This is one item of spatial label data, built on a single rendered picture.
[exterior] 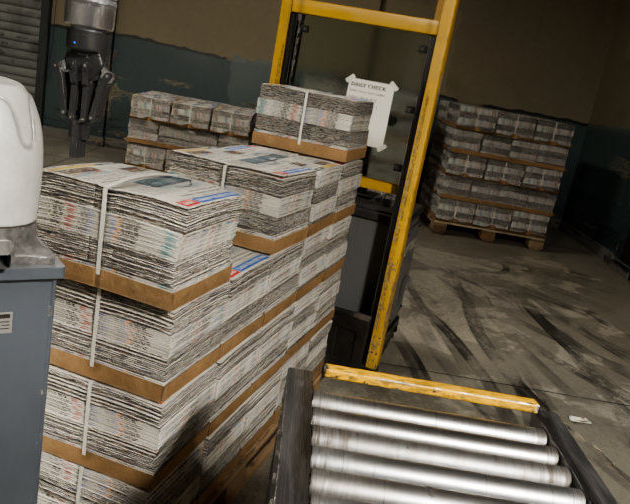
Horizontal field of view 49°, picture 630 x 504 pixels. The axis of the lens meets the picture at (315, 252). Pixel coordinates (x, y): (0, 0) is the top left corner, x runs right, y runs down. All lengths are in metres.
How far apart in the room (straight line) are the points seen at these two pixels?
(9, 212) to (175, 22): 7.56
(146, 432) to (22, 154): 0.77
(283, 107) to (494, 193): 4.72
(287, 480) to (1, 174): 0.62
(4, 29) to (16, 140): 8.08
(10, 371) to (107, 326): 0.42
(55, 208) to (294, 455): 0.79
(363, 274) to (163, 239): 1.94
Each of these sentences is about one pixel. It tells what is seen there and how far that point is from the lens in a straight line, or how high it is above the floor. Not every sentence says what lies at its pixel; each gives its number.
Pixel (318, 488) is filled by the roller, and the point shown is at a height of 0.79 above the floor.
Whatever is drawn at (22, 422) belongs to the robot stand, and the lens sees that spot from 1.29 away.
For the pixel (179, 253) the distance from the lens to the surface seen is 1.44.
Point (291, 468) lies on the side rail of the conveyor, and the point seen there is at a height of 0.80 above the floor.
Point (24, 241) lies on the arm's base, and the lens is 1.18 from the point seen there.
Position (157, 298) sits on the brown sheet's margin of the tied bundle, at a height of 0.86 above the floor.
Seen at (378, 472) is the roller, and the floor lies 0.79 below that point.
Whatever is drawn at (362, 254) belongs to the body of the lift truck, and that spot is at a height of 0.57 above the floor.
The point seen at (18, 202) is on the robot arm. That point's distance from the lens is 1.15.
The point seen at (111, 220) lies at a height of 0.99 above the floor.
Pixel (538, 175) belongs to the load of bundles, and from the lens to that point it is 7.20.
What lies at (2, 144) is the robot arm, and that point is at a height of 1.19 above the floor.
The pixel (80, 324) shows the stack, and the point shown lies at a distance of 1.66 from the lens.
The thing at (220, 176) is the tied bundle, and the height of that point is 1.02.
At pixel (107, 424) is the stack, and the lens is 1.71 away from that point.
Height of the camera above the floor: 1.38
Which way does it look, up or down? 15 degrees down
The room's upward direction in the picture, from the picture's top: 11 degrees clockwise
